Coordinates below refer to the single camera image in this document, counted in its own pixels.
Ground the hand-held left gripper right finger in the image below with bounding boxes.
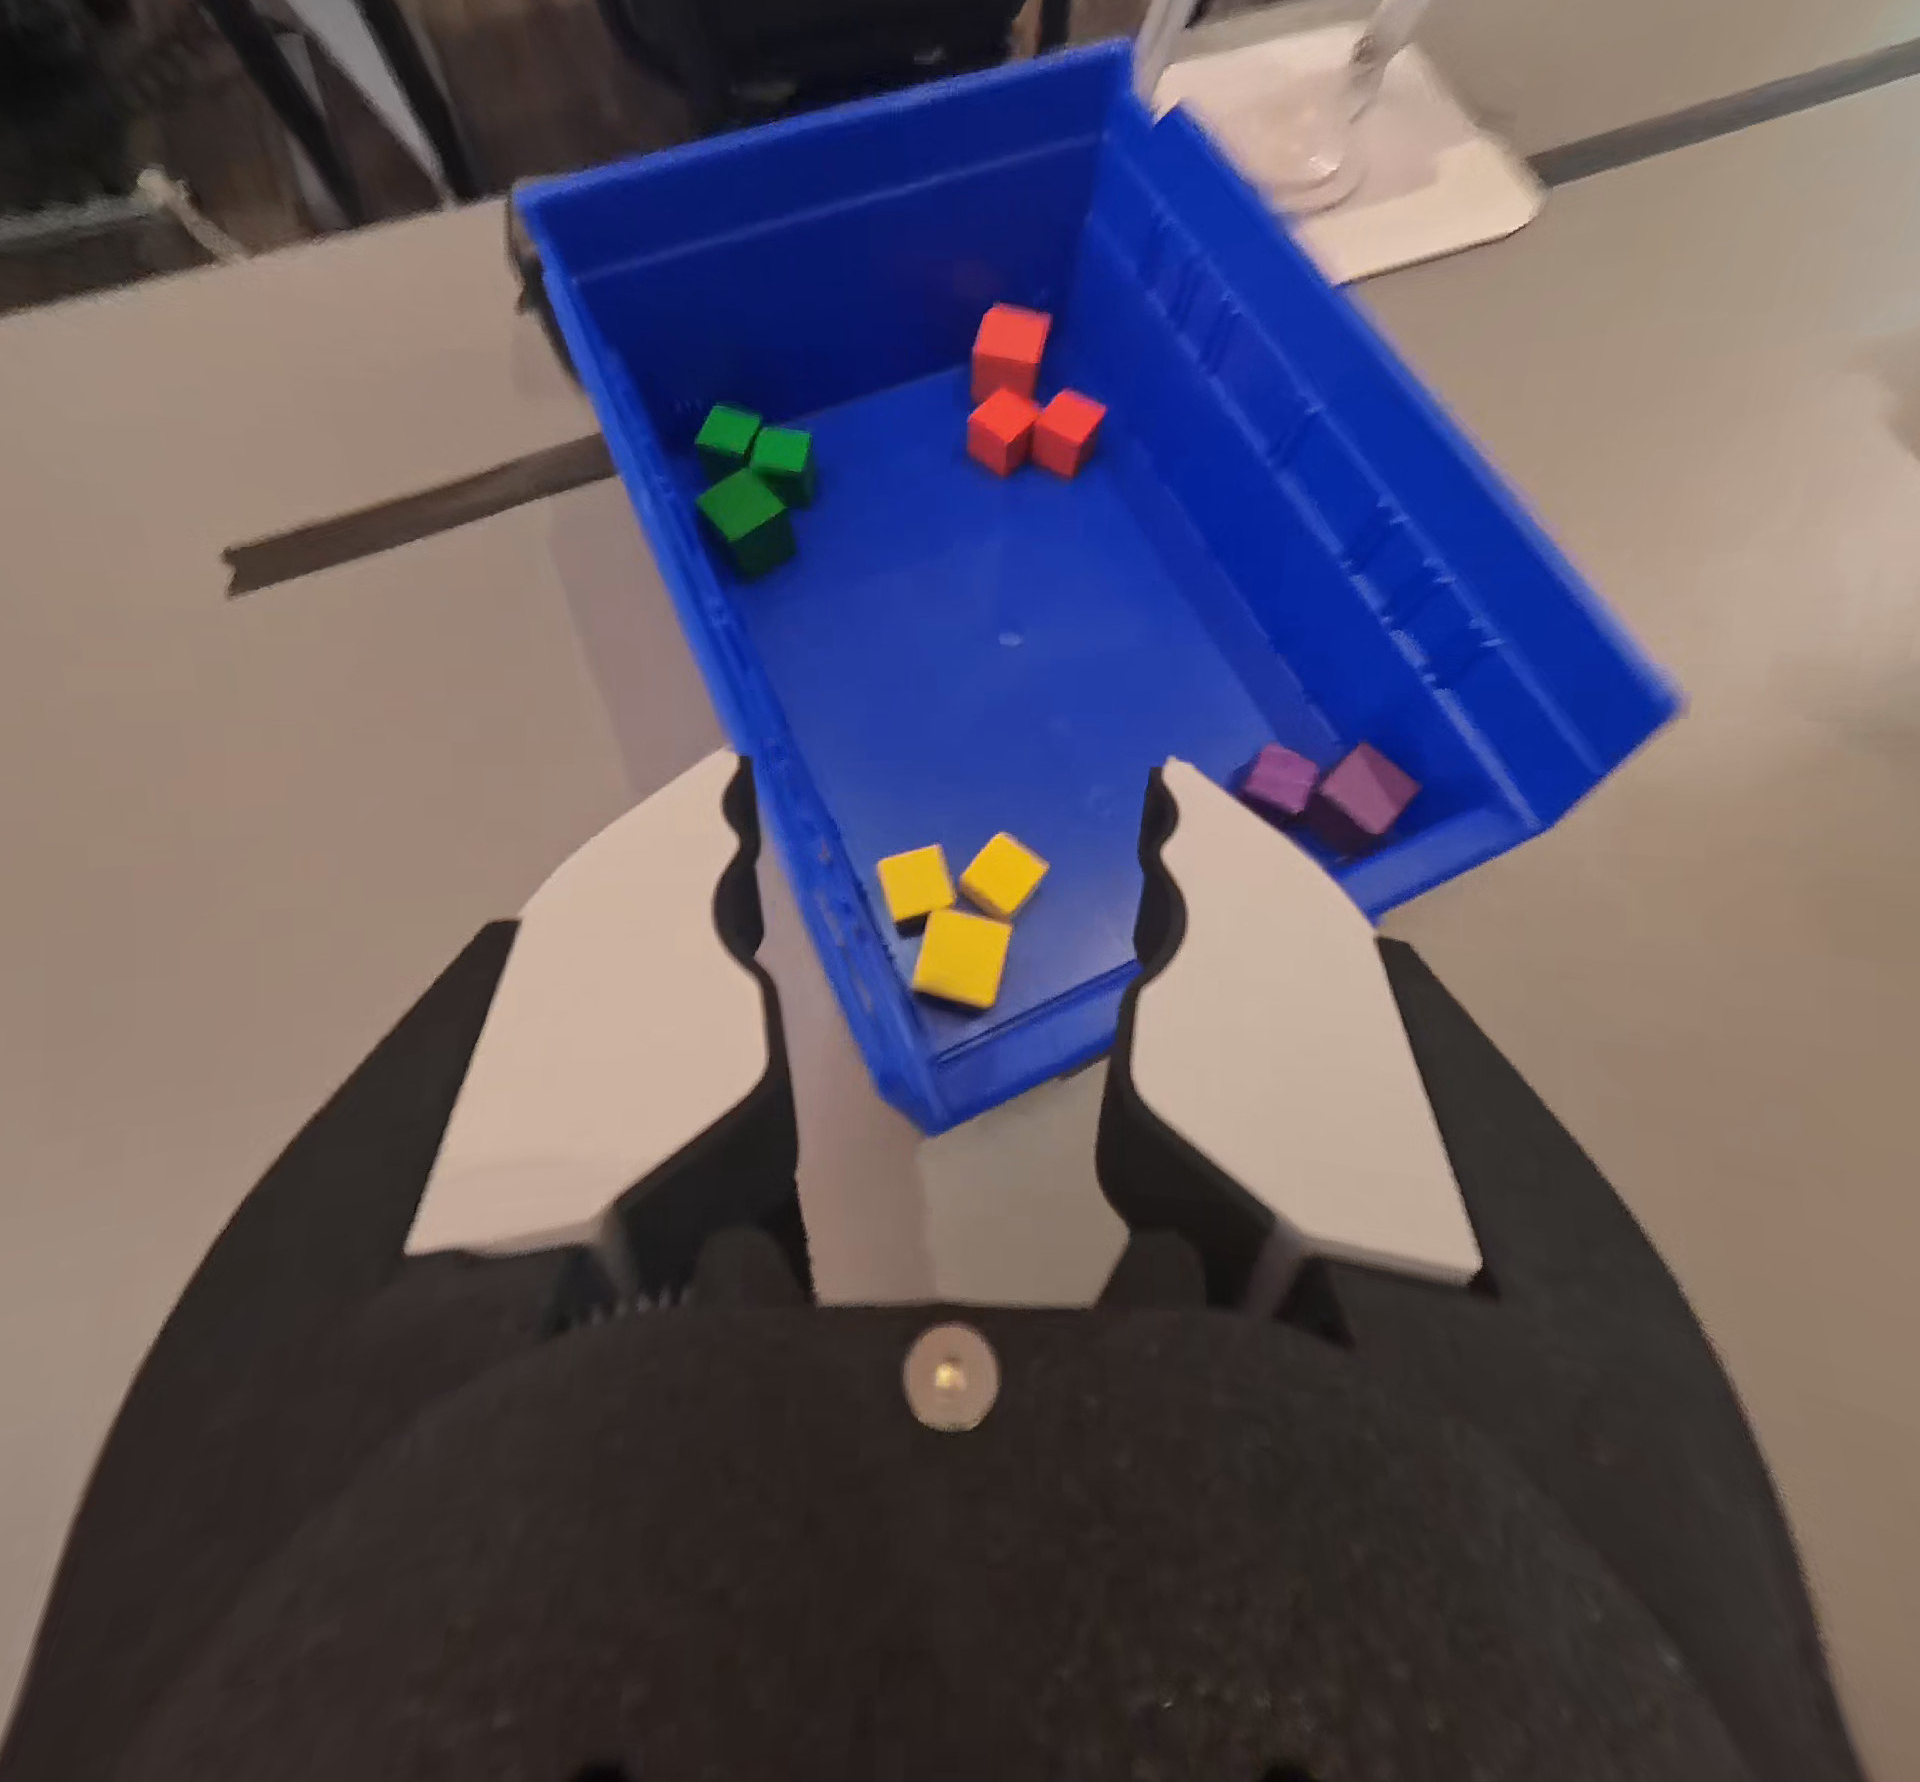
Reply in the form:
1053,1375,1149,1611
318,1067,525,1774
1123,757,1486,1321

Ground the white board stand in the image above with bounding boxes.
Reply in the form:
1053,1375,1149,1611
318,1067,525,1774
1131,0,1547,286

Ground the black tripod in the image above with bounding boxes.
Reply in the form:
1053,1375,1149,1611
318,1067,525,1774
88,0,497,231

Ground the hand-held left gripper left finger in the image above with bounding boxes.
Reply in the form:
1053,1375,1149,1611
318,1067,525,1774
400,751,791,1258

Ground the blue plastic bin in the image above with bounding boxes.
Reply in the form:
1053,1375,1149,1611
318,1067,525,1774
509,38,1684,1139

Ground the yellow cube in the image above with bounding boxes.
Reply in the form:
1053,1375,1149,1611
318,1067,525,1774
957,830,1050,921
907,908,1015,1010
875,845,960,932

